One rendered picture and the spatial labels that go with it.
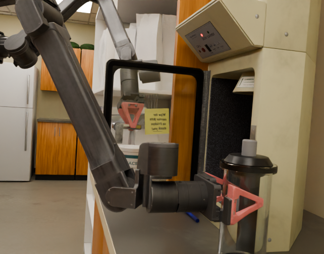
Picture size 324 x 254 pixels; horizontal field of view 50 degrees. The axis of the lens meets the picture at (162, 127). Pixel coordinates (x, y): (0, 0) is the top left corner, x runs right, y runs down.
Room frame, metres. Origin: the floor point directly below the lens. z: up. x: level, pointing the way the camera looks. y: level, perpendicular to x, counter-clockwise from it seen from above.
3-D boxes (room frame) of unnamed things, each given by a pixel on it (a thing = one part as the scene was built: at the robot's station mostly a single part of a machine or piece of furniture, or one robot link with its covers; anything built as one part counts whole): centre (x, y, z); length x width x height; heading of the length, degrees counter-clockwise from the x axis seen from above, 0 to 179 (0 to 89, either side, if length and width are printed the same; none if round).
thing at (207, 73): (1.07, -0.13, 1.19); 0.03 x 0.02 x 0.39; 15
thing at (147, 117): (1.02, 0.02, 1.19); 0.30 x 0.01 x 0.40; 110
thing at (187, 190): (0.64, -0.07, 1.10); 0.10 x 0.07 x 0.07; 15
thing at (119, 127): (0.97, 0.12, 1.18); 0.02 x 0.02 x 0.06; 20
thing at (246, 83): (0.94, -0.27, 1.34); 0.18 x 0.18 x 0.05
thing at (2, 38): (1.28, 0.61, 1.45); 0.09 x 0.08 x 0.12; 167
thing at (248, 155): (0.66, -0.17, 1.18); 0.09 x 0.09 x 0.07
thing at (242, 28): (0.92, -0.12, 1.46); 0.32 x 0.12 x 0.10; 15
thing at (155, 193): (0.62, -0.01, 1.11); 0.07 x 0.06 x 0.07; 105
